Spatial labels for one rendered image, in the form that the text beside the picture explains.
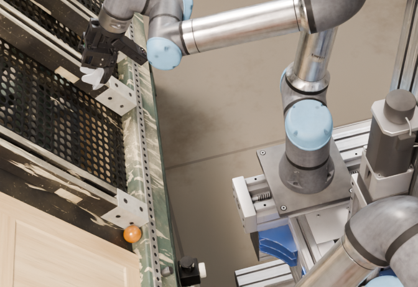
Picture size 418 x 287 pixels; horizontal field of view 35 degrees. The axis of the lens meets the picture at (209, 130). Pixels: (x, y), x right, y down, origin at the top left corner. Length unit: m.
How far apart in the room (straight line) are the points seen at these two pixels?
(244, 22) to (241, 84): 2.08
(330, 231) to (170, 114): 1.69
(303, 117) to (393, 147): 0.37
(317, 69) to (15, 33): 0.86
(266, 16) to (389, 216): 0.54
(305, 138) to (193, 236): 1.39
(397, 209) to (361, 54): 2.64
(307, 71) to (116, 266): 0.72
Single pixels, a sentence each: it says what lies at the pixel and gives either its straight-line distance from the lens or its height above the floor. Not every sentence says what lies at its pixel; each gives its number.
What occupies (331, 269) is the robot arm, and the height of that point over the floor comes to 1.54.
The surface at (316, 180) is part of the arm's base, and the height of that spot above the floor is 1.09.
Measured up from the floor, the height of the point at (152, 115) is 0.82.
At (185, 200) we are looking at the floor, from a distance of 3.07.
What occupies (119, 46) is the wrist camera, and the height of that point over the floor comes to 1.45.
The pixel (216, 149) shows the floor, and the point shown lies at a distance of 3.23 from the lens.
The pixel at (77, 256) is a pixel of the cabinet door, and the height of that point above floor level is 1.08.
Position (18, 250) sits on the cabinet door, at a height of 1.23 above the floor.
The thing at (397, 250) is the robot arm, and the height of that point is 1.65.
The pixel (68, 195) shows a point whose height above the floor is 1.11.
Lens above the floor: 2.56
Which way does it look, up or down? 51 degrees down
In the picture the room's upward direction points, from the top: 7 degrees counter-clockwise
